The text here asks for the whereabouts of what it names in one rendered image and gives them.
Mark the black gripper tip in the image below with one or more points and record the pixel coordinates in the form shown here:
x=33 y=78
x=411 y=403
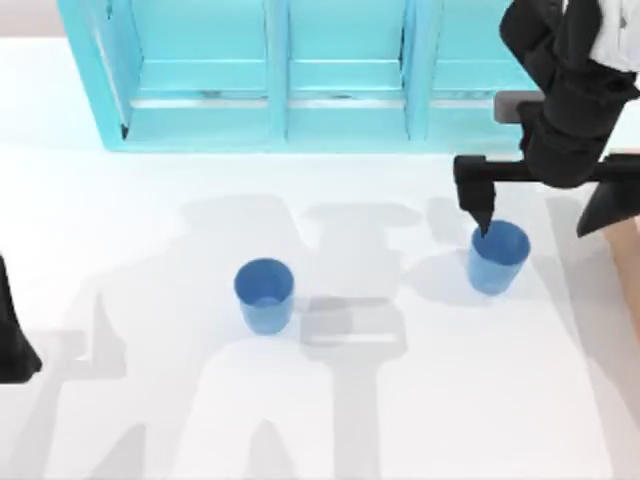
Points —
x=12 y=350

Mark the blue cup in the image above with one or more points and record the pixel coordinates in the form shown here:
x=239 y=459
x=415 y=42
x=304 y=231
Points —
x=492 y=272
x=264 y=305

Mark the grey rounded box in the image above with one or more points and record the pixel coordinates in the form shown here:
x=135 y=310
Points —
x=507 y=106

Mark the light blue rack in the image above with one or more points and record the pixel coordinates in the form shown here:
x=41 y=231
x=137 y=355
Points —
x=320 y=75

